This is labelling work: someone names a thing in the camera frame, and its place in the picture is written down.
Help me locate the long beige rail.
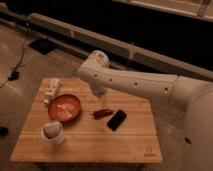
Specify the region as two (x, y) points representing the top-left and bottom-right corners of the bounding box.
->
(30, 13), (213, 81)

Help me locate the white cup with cloth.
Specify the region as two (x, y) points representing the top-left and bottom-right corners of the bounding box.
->
(41, 120), (64, 145)

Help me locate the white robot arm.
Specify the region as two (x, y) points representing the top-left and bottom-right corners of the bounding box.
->
(77, 50), (213, 171)

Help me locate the dark object at left edge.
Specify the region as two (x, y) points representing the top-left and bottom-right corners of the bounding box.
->
(0, 127), (9, 137)

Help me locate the black smartphone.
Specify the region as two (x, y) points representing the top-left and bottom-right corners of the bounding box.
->
(107, 110), (127, 131)

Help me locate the red dried chili pepper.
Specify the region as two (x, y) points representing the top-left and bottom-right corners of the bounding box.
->
(92, 109), (113, 119)

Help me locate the wooden table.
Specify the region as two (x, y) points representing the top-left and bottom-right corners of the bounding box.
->
(11, 78), (162, 164)

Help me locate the black power adapter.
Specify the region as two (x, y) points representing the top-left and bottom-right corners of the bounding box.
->
(8, 70), (19, 81)

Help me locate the orange ceramic bowl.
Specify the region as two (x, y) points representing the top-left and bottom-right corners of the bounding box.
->
(48, 94), (81, 122)

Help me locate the black cable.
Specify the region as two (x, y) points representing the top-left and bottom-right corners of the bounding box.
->
(14, 18), (32, 72)

